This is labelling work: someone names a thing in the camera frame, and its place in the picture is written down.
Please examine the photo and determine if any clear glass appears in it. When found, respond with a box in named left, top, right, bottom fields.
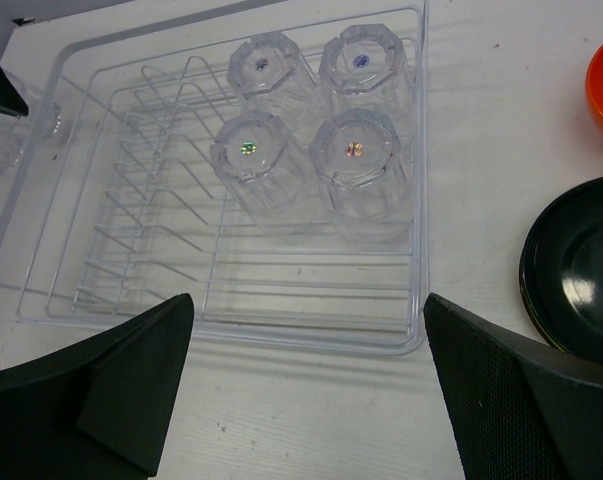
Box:
left=308, top=108, right=414, bottom=246
left=0, top=70, right=61, bottom=174
left=226, top=31, right=319, bottom=129
left=319, top=24, right=414, bottom=129
left=210, top=111, right=318, bottom=232

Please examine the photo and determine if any clear plastic dish rack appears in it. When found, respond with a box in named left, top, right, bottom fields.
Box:
left=0, top=1, right=429, bottom=355

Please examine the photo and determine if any lime green plate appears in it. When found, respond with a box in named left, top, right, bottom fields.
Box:
left=518, top=257, right=568, bottom=353

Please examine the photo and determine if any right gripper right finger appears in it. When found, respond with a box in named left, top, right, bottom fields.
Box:
left=423, top=293, right=603, bottom=479

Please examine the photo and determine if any black plate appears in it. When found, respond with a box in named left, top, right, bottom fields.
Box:
left=520, top=177, right=603, bottom=364

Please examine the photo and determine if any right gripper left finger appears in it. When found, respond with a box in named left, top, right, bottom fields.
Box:
left=0, top=294, right=195, bottom=479

